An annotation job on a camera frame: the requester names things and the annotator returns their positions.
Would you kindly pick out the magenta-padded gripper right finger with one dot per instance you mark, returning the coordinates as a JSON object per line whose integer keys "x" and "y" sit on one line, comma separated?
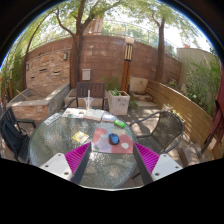
{"x": 165, "y": 165}

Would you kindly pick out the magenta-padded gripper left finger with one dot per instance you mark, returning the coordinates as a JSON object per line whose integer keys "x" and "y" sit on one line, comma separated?
{"x": 58, "y": 165}

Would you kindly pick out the blue computer mouse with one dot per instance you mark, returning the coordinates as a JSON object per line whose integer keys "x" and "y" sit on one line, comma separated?
{"x": 114, "y": 139}

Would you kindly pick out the floral print mouse pad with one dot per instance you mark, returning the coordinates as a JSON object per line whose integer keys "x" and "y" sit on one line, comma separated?
{"x": 100, "y": 143}

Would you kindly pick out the yellow square card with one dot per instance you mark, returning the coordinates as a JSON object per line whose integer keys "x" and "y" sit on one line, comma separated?
{"x": 80, "y": 137}

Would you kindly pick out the brown wicker chair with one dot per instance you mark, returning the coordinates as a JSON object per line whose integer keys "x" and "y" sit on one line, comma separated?
{"x": 168, "y": 128}

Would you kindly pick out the white label strip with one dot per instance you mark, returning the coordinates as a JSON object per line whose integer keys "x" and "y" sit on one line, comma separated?
{"x": 52, "y": 119}

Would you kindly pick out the curved wooden slat fence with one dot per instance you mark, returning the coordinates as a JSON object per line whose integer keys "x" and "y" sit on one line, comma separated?
{"x": 190, "y": 116}

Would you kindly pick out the black metal chair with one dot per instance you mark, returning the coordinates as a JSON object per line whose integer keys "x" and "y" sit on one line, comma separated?
{"x": 13, "y": 133}

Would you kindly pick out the small white planter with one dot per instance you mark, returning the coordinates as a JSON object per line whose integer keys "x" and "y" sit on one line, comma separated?
{"x": 167, "y": 107}

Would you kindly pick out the stone raised bed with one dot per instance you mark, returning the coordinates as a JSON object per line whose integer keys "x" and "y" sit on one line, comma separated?
{"x": 36, "y": 108}

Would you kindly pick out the green packet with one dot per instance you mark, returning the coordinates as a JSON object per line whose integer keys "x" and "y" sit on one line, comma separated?
{"x": 120, "y": 123}

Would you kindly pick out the small white book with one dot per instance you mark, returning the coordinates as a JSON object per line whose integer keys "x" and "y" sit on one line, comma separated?
{"x": 108, "y": 118}

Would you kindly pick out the clear plastic cup with straw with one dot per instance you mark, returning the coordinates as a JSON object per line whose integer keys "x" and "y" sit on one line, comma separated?
{"x": 88, "y": 103}

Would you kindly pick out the red folded umbrella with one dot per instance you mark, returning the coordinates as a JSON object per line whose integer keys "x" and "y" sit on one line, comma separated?
{"x": 218, "y": 116}

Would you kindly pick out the concrete planter with plant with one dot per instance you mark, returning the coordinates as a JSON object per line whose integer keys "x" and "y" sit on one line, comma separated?
{"x": 118, "y": 104}

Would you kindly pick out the beige stone block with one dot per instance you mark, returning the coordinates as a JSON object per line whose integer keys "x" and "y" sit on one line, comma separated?
{"x": 138, "y": 85}

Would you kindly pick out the dark wooden slatted chair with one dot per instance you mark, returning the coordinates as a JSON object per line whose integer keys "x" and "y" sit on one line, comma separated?
{"x": 96, "y": 89}

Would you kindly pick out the forked tree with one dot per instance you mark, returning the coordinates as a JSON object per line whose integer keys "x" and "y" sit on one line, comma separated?
{"x": 76, "y": 56}

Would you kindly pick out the slender tree trunk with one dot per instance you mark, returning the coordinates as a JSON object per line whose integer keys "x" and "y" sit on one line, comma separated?
{"x": 160, "y": 53}

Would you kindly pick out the grey wall box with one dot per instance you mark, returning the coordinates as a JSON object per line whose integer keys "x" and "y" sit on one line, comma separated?
{"x": 86, "y": 74}

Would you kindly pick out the wall lamp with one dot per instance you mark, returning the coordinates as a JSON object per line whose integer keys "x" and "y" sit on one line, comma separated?
{"x": 27, "y": 67}
{"x": 65, "y": 56}

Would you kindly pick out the wooden lamp post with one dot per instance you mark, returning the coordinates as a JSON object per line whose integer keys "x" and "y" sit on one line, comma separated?
{"x": 126, "y": 66}

